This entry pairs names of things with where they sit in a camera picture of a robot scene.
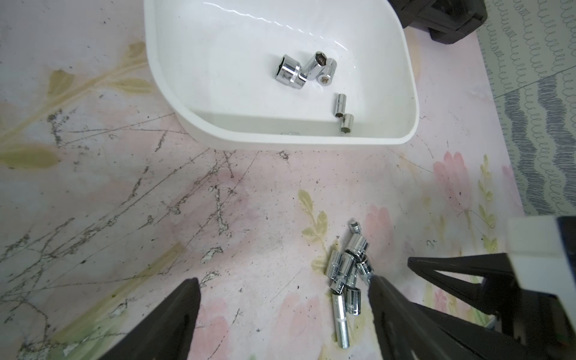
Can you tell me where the small chrome socket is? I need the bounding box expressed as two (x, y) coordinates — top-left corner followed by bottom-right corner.
(340, 113), (355, 134)
(334, 94), (347, 118)

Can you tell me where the white plastic storage box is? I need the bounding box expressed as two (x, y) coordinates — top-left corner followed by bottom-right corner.
(143, 1), (419, 150)

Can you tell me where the large chrome socket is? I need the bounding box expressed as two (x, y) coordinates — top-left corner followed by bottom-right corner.
(274, 55), (307, 89)

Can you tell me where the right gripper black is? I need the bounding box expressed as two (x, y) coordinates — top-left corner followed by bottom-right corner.
(407, 253), (575, 359)

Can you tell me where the black plastic tool case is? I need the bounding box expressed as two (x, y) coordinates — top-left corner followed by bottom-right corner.
(388, 0), (488, 44)

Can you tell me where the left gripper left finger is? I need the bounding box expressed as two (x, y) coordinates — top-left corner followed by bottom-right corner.
(101, 278), (201, 359)

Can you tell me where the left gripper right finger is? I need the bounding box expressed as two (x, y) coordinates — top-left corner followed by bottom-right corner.
(368, 276), (509, 359)

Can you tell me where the long chrome socket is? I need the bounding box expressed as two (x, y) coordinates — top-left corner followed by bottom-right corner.
(331, 292), (350, 349)

